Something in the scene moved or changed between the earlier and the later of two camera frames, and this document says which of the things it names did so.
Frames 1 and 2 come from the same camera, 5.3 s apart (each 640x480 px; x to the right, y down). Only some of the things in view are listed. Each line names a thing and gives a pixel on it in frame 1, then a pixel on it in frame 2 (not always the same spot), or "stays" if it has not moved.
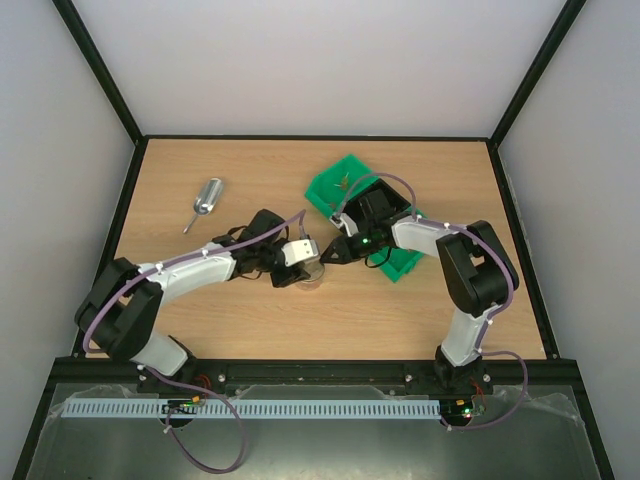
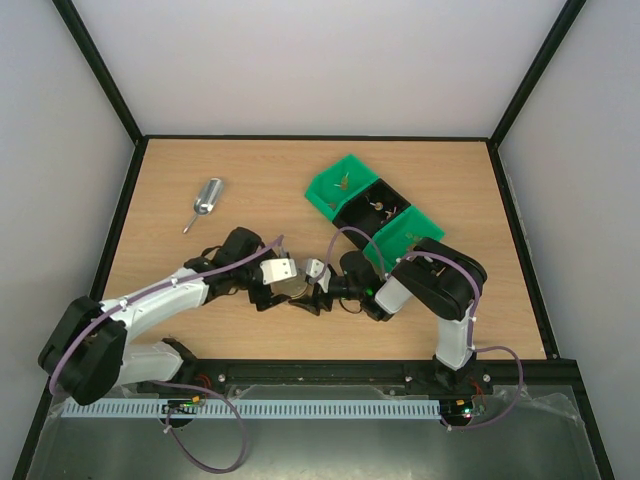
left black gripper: x=294 y=274 -> x=271 y=300
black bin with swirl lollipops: x=374 y=204 stays
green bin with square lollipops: x=329 y=188 stays
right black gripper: x=347 y=247 -> x=326 y=293
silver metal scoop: x=206 y=200 stays
